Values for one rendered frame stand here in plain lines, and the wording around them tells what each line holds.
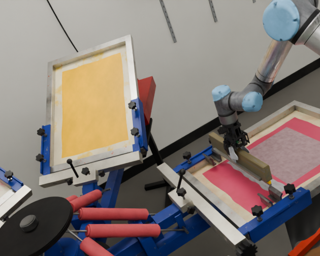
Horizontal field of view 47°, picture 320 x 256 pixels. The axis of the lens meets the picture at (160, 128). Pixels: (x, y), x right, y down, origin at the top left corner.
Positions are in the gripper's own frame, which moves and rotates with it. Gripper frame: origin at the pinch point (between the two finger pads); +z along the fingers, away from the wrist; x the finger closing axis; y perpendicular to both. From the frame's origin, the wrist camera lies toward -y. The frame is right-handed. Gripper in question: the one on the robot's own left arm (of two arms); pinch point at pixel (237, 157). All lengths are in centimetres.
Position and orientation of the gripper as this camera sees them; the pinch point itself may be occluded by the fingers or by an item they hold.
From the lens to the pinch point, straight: 167.2
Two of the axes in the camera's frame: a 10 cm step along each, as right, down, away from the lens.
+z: 3.4, 8.2, 4.6
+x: 8.5, -4.8, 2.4
